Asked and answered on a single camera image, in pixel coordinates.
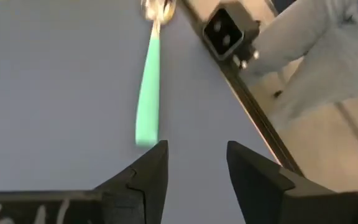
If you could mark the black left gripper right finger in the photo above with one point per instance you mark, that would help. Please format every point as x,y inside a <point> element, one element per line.
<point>275,199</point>

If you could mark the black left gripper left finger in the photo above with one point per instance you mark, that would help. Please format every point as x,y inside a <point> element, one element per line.
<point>120,202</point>

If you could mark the person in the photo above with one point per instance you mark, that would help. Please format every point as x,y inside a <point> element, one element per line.
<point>328,56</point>

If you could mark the black table edge frame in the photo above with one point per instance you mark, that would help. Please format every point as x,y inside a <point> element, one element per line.
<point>259,118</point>

